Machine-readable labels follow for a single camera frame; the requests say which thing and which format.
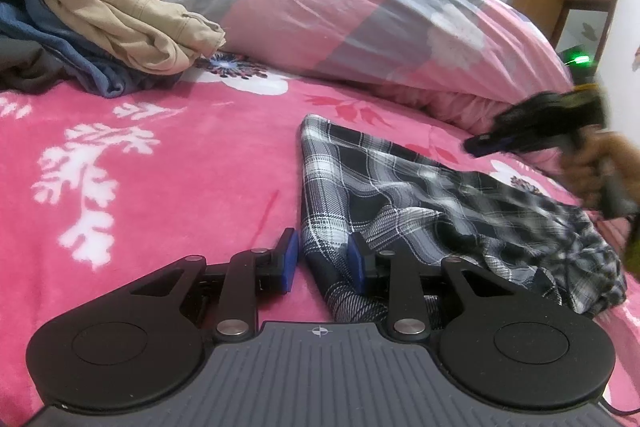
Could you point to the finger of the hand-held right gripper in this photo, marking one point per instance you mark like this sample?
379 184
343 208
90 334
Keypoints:
492 144

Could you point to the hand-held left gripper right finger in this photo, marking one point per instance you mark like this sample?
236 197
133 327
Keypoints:
356 264

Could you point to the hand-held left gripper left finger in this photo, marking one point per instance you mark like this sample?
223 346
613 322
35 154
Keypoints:
289 262

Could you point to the black white plaid shirt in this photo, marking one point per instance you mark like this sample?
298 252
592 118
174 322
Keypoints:
425 207

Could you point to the person's right hand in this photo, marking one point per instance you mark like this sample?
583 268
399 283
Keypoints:
585 172

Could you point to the brown wooden door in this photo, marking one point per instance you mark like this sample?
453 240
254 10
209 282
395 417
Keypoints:
535 2

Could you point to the pink floral bed blanket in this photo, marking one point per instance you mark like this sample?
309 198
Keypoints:
175 187

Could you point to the beige crumpled garment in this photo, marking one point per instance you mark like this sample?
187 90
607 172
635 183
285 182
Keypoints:
115 17

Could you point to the dark grey garment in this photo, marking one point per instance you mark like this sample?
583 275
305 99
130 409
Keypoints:
25 67

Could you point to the blue denim garment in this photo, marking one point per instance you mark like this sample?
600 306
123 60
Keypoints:
30 7

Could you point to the dark wooden door frame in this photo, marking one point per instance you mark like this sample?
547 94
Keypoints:
612 32

